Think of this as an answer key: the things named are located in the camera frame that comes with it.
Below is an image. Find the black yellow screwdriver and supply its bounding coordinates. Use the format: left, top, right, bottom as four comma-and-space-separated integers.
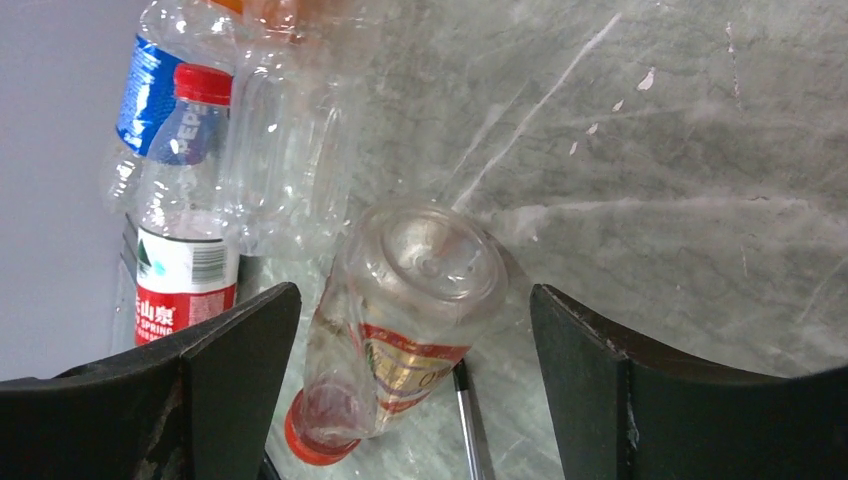
452, 360, 495, 480

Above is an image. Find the clear bottle by left arm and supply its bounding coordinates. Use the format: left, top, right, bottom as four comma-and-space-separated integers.
220, 31, 355, 259

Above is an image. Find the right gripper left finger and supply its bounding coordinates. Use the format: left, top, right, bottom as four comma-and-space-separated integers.
1, 283, 301, 479

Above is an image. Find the red label water bottle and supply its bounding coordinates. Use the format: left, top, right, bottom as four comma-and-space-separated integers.
134, 63, 240, 346

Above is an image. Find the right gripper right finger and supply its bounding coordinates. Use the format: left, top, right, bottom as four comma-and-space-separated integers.
530, 284, 847, 479

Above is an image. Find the orange label bottle left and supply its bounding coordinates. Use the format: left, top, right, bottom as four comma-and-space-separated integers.
208, 0, 350, 38

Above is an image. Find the red cap clear bottle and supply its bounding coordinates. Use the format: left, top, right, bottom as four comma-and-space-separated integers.
284, 198, 509, 466

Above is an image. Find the blue cap bottle left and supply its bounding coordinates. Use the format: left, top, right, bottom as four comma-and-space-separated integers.
100, 0, 244, 214

